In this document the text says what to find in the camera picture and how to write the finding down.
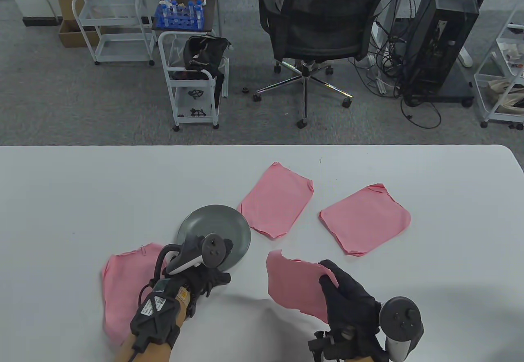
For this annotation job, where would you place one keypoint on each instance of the black and white right controller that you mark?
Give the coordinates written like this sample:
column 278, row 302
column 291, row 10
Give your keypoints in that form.
column 399, row 315

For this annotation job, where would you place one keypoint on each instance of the black computer tower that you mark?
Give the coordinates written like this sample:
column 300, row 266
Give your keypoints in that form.
column 442, row 39

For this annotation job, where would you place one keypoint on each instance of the silver paper clip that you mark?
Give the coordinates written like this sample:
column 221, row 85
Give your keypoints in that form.
column 143, row 250

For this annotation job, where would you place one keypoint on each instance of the black left wrist pack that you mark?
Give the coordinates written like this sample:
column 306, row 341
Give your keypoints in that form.
column 153, row 313

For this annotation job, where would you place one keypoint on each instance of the person's left forearm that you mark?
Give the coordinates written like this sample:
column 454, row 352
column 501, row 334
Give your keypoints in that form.
column 139, row 351

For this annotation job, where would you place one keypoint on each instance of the beige cloth bag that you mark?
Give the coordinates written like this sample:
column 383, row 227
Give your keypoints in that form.
column 507, row 92

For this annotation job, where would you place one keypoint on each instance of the person's left hand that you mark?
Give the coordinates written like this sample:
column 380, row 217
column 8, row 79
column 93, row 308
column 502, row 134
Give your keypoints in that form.
column 204, row 280

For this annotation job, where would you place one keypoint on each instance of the white power strip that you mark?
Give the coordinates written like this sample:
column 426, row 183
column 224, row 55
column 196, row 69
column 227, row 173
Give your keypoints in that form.
column 378, row 84

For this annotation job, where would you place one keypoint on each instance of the group of blue-capped test tubes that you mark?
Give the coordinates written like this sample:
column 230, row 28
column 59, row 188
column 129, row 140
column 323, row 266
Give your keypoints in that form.
column 174, row 8

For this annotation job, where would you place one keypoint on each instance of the white rolling cart with clutter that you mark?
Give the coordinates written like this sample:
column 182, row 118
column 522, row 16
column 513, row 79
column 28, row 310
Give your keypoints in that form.
column 485, row 88

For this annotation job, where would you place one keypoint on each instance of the white desk foot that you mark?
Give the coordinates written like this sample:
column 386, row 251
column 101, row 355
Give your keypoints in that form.
column 465, row 57

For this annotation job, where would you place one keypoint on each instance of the dark brown side table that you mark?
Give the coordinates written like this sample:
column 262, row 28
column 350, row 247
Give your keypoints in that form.
column 209, row 10

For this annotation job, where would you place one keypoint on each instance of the black and white left controller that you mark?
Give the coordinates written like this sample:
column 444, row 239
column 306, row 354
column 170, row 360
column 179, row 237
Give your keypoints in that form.
column 215, row 249

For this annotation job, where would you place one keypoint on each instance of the blue test tube rack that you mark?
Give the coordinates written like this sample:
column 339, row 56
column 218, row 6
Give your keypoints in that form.
column 176, row 22

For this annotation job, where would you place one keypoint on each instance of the empty white rolling cart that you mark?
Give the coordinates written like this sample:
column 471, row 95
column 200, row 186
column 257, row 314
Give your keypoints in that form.
column 123, row 58

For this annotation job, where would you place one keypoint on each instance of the black and white controller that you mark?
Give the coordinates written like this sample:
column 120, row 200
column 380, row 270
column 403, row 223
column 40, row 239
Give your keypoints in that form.
column 215, row 249
column 399, row 315

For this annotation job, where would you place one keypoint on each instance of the black mesh office chair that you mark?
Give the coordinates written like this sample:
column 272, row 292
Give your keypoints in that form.
column 323, row 30

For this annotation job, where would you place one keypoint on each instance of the pink paper stack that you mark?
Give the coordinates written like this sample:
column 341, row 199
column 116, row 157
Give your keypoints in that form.
column 364, row 219
column 294, row 288
column 118, row 288
column 274, row 200

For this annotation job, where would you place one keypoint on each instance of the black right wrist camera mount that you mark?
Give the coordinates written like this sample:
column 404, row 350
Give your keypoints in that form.
column 323, row 343

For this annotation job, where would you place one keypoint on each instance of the grey round plate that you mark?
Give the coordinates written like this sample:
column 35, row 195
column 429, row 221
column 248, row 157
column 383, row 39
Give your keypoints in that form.
column 217, row 221

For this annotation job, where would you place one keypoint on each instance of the person's right hand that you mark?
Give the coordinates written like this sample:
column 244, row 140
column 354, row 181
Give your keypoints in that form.
column 352, row 309

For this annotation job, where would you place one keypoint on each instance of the black bag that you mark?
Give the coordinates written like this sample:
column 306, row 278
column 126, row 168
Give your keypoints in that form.
column 202, row 53

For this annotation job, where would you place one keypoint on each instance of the white rolling cart with bag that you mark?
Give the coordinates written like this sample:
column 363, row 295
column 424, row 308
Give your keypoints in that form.
column 195, row 120

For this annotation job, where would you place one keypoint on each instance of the dark rolling computer stand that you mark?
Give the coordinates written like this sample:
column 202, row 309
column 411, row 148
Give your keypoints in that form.
column 454, row 92

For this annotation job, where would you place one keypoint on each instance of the black clamp piece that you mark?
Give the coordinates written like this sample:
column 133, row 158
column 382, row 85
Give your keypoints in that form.
column 195, row 93
column 197, row 112

